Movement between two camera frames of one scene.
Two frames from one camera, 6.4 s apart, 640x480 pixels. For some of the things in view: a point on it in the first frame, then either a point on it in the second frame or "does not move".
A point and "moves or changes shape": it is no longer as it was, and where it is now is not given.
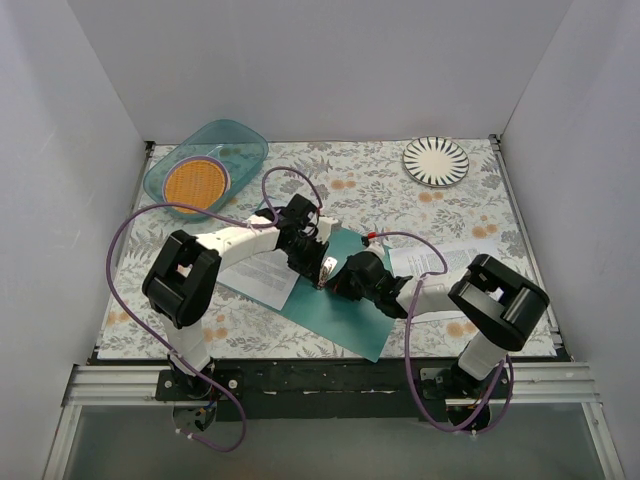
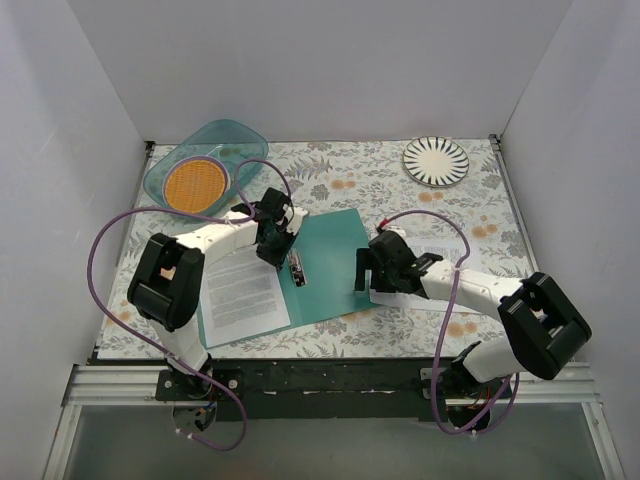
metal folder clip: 328,267 moves or changes shape
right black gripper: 347,275 → 370,270
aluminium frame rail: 116,385 does not move
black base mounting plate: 401,390 does not move
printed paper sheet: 266,278 moves or changes shape
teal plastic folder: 355,323 moves or changes shape
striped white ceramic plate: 435,161 does not move
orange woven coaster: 196,181 does not move
